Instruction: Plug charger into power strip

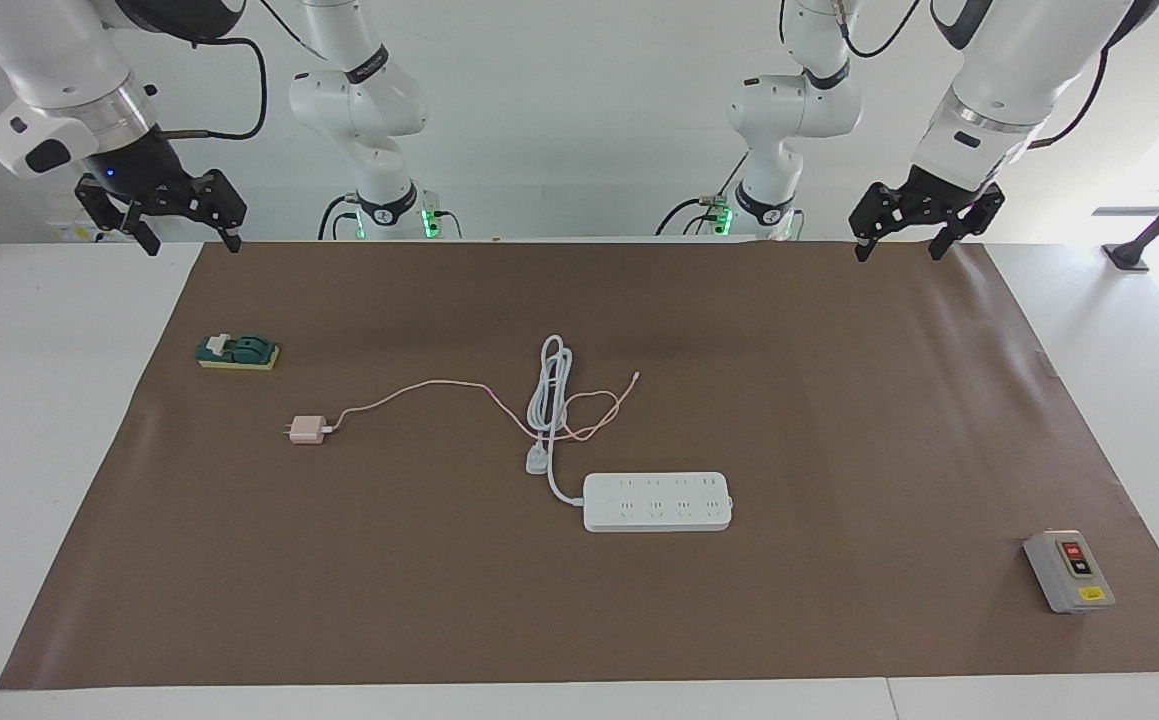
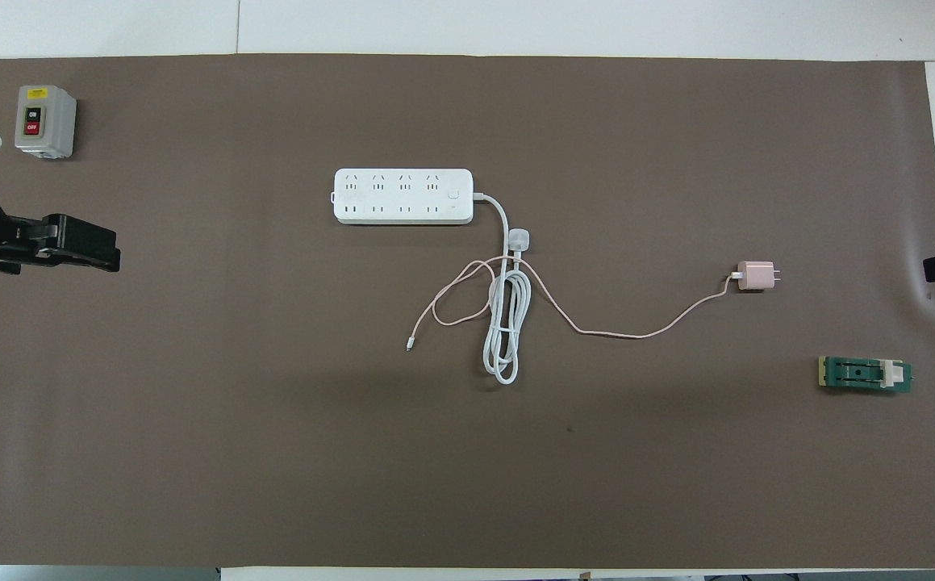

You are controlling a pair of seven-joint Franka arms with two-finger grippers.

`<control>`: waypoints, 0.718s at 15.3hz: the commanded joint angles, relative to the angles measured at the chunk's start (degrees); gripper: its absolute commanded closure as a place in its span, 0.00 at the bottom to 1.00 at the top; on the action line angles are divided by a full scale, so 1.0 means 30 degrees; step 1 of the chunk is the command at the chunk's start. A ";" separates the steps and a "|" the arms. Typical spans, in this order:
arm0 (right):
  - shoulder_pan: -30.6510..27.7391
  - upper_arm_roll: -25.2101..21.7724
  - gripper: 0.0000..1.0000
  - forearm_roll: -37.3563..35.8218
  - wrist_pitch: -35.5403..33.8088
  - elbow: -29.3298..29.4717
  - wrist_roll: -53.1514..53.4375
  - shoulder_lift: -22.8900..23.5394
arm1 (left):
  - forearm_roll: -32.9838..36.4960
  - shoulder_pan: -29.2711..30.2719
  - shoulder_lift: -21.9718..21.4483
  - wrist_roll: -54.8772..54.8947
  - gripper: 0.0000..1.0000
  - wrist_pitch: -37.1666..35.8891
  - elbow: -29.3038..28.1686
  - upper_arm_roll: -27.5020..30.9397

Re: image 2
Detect pink charging cable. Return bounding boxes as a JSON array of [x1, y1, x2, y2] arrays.
[[406, 258, 743, 353]]

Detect white power strip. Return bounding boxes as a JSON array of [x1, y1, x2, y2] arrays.
[[333, 168, 475, 226]]

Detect grey on-off switch box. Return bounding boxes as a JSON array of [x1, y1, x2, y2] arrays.
[[14, 85, 78, 161]]

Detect brown table mat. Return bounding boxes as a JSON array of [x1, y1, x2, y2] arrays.
[[0, 54, 935, 570]]

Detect white power strip cord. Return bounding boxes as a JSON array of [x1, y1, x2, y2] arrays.
[[471, 192, 534, 386]]

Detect pink charger adapter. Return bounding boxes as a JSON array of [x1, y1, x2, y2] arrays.
[[737, 260, 782, 292]]

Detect green knife switch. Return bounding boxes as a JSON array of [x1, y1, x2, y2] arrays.
[[817, 355, 915, 396]]

